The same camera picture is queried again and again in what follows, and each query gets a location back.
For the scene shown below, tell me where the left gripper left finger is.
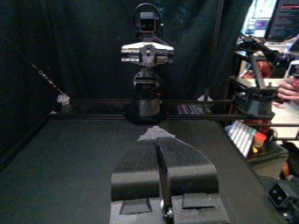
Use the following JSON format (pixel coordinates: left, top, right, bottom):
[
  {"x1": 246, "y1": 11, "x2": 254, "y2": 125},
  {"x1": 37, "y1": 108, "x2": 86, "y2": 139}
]
[{"x1": 110, "y1": 125, "x2": 174, "y2": 224}]

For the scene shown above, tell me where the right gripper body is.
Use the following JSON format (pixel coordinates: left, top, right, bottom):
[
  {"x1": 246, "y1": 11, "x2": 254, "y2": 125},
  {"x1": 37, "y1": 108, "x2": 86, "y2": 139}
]
[{"x1": 120, "y1": 41, "x2": 175, "y2": 67}]

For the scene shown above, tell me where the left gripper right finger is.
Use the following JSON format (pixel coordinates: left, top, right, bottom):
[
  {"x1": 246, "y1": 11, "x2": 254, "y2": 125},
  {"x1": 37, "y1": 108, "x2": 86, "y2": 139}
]
[{"x1": 155, "y1": 125, "x2": 231, "y2": 224}]

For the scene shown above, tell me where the person's hand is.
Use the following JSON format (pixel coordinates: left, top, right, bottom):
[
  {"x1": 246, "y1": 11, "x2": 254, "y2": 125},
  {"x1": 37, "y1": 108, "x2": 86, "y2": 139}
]
[{"x1": 276, "y1": 76, "x2": 299, "y2": 102}]

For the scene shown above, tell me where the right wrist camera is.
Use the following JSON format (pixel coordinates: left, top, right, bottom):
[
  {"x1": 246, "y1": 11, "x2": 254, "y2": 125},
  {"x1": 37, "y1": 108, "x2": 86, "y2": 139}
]
[{"x1": 135, "y1": 10, "x2": 162, "y2": 34}]

